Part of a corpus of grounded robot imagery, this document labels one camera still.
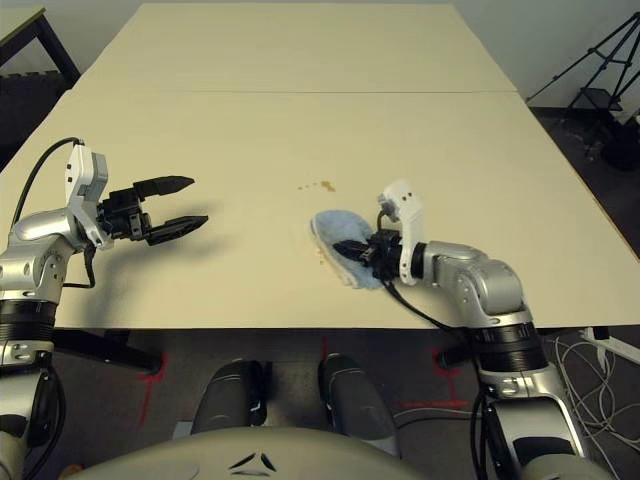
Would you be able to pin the grey robot leg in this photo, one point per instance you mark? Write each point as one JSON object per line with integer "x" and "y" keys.
{"x": 227, "y": 395}
{"x": 355, "y": 400}

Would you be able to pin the blue terry rag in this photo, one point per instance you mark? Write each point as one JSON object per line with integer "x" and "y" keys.
{"x": 335, "y": 225}

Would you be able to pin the grey right robot leg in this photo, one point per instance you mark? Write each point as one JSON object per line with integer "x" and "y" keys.
{"x": 355, "y": 400}

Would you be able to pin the grey left robot leg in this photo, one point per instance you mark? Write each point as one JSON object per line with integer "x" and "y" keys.
{"x": 227, "y": 395}

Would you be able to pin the black tripod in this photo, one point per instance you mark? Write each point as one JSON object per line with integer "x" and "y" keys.
{"x": 607, "y": 50}

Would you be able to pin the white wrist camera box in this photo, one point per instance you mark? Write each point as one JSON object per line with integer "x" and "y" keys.
{"x": 80, "y": 190}
{"x": 410, "y": 215}

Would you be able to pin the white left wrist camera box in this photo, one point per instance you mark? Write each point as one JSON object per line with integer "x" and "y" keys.
{"x": 80, "y": 190}

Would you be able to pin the beige robot torso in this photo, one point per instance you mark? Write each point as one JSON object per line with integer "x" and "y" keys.
{"x": 225, "y": 455}

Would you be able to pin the black foam floor mat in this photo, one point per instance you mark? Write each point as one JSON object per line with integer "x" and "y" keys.
{"x": 30, "y": 105}

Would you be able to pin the brown liquid droplets patch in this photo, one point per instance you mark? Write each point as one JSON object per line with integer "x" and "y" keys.
{"x": 318, "y": 253}
{"x": 327, "y": 186}

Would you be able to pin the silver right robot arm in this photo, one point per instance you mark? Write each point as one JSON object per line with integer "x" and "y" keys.
{"x": 480, "y": 280}

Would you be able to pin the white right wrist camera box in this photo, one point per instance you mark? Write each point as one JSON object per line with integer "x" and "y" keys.
{"x": 410, "y": 215}

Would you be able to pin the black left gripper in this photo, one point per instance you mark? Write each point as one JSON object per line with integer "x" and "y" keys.
{"x": 122, "y": 215}

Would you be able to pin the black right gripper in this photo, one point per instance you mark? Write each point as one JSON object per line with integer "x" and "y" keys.
{"x": 385, "y": 252}

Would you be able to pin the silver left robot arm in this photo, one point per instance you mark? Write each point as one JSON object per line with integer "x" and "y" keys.
{"x": 35, "y": 230}

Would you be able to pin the black framed side table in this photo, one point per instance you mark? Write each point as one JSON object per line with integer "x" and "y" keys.
{"x": 50, "y": 35}

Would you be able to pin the black table foot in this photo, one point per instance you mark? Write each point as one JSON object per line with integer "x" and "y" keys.
{"x": 110, "y": 350}
{"x": 457, "y": 355}

